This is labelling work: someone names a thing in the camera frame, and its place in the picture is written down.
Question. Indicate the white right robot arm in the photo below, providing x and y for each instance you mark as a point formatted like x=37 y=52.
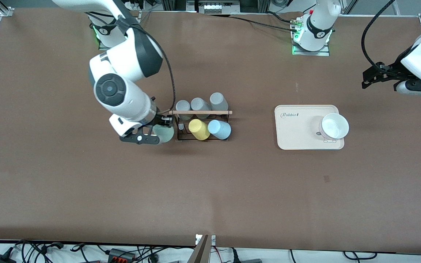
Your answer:
x=122 y=91

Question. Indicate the small grey cup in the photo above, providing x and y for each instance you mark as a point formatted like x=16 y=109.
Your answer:
x=183 y=106

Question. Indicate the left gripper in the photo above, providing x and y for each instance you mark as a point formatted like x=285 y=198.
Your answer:
x=395 y=68

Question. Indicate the tan pointed bar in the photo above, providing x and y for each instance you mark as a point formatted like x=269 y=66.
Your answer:
x=199 y=254

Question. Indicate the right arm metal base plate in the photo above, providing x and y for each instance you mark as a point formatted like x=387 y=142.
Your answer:
x=102 y=46

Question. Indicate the black box red switches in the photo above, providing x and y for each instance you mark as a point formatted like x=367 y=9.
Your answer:
x=121 y=255

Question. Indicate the white power strip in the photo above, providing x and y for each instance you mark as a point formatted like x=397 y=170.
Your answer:
x=214 y=7

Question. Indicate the beige rabbit print tray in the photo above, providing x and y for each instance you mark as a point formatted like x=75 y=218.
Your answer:
x=294 y=135

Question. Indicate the pale green cup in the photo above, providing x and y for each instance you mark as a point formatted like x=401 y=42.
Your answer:
x=166 y=134

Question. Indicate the white tag plate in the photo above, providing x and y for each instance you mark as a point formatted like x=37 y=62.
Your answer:
x=212 y=239

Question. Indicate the white bowl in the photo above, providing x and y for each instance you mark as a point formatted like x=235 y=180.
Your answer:
x=334 y=126

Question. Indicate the black power adapter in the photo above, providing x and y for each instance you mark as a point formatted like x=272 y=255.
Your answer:
x=0 y=258

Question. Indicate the yellow cup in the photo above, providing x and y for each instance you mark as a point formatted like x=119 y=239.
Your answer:
x=198 y=129

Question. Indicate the light blue cup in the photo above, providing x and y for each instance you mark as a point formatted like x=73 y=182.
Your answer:
x=219 y=129

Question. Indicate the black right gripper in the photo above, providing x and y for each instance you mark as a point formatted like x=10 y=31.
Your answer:
x=159 y=119

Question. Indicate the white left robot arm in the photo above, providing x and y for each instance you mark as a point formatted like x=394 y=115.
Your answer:
x=316 y=29

